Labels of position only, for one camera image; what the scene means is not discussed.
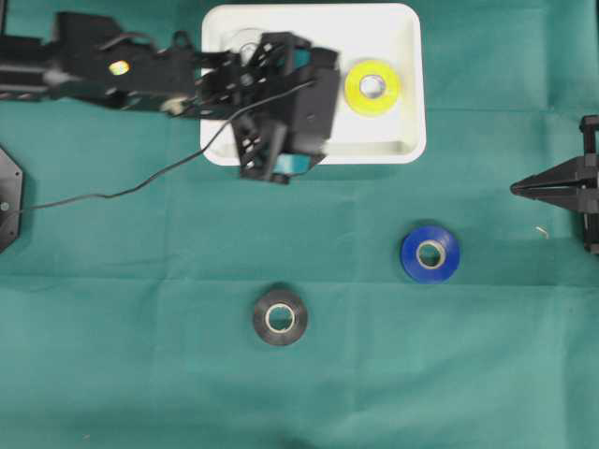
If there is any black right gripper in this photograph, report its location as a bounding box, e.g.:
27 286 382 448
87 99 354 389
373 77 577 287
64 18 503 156
510 115 598 254

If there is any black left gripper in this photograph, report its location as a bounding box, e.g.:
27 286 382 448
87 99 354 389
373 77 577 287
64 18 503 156
163 32 312 183

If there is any white tape roll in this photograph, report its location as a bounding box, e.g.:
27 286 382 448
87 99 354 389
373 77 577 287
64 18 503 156
221 28 263 65

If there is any yellow tape roll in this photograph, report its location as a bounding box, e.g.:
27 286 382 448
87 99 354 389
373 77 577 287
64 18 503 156
343 60 401 117

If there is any green tape roll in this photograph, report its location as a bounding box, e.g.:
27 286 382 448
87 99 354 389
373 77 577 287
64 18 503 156
266 48 321 184

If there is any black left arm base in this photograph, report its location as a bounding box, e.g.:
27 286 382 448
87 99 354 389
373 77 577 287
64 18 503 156
0 148 24 253

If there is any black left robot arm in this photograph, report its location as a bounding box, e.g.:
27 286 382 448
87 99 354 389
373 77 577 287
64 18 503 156
1 12 340 183

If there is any white plastic case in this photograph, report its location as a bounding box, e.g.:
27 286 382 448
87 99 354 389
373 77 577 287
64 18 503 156
201 3 427 165

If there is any blue tape roll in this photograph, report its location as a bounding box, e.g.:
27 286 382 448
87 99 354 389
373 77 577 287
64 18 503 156
400 225 460 284

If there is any black tape roll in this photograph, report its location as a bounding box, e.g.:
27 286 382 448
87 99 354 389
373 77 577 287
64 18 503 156
253 288 308 346

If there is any small white debris scrap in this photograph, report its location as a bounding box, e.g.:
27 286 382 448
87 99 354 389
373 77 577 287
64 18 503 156
535 226 549 239

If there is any green table cloth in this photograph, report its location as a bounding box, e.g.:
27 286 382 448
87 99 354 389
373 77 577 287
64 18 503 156
1 1 598 448

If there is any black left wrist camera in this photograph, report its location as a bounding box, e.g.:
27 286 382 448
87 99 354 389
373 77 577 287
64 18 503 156
285 47 341 163

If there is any thin black camera cable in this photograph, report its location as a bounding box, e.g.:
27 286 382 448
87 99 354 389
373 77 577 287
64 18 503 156
18 77 319 211

